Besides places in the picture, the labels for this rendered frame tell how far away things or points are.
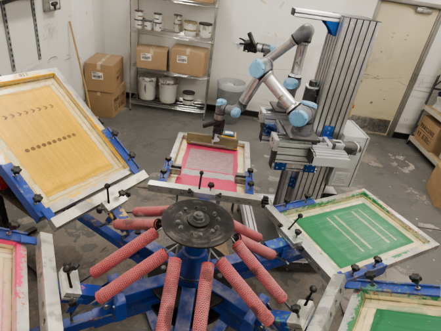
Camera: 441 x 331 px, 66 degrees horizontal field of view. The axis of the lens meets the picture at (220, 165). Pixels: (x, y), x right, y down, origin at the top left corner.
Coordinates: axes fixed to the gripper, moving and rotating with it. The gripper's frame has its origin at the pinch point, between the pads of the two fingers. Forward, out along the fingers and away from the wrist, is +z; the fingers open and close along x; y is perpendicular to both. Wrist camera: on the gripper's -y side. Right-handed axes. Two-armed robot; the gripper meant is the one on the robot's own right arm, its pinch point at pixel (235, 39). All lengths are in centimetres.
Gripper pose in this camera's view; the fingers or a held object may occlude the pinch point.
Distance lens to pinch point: 308.4
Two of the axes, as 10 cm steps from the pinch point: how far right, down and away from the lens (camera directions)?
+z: -9.2, -3.0, 2.6
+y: -0.8, 7.9, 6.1
